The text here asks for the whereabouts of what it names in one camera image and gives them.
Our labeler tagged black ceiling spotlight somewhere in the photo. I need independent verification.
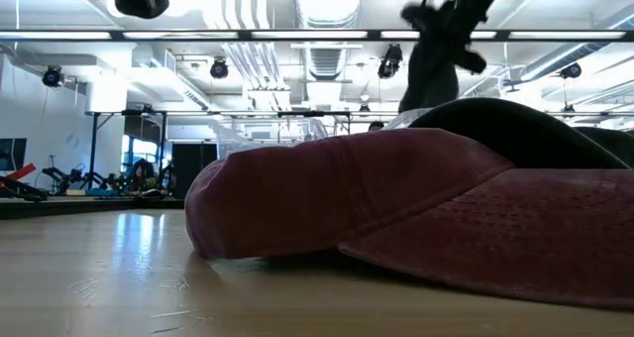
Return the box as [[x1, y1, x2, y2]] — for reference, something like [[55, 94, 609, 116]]
[[560, 61, 583, 80], [209, 56, 230, 80], [376, 44, 404, 80], [41, 65, 65, 89]]

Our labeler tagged black baseball cap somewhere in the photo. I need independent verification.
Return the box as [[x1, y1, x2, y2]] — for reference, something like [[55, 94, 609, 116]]
[[408, 97, 630, 170]]

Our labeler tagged maroon baseball cap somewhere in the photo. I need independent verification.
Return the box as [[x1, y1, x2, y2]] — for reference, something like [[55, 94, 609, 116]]
[[183, 127, 634, 311]]

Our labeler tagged dark green cap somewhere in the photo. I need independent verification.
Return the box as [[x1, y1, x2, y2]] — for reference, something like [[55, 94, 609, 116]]
[[574, 126, 634, 169]]

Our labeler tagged black cabinet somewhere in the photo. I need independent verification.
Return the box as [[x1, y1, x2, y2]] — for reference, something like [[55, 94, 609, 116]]
[[170, 142, 219, 200]]

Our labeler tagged silver ceiling air duct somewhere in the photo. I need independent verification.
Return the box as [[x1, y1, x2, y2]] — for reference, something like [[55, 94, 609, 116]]
[[293, 0, 365, 83]]

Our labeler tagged black overhead frame bar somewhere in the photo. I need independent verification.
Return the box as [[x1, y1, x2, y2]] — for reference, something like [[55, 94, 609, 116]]
[[0, 28, 634, 44]]

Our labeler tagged black metal frame stand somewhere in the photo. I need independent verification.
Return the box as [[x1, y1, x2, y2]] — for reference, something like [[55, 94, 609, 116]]
[[83, 109, 354, 191]]

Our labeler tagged dark wall monitor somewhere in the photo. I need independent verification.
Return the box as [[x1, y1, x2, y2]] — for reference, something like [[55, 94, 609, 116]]
[[0, 137, 29, 172]]

